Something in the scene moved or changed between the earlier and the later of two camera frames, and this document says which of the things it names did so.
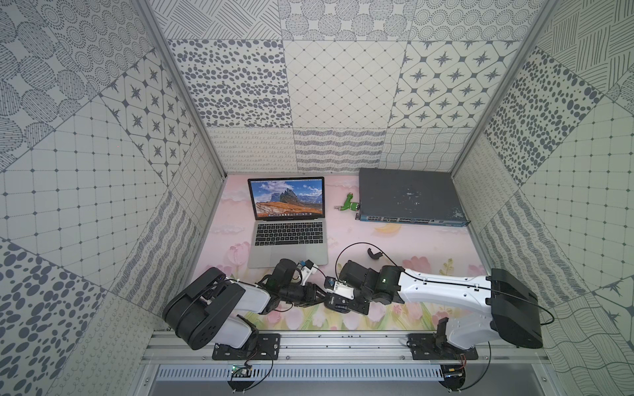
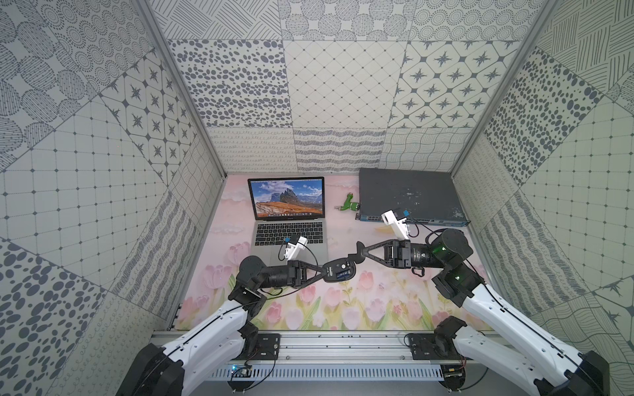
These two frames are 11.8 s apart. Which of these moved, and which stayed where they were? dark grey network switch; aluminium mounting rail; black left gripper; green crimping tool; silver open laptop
Moved: black left gripper
Stayed: green crimping tool; aluminium mounting rail; silver open laptop; dark grey network switch
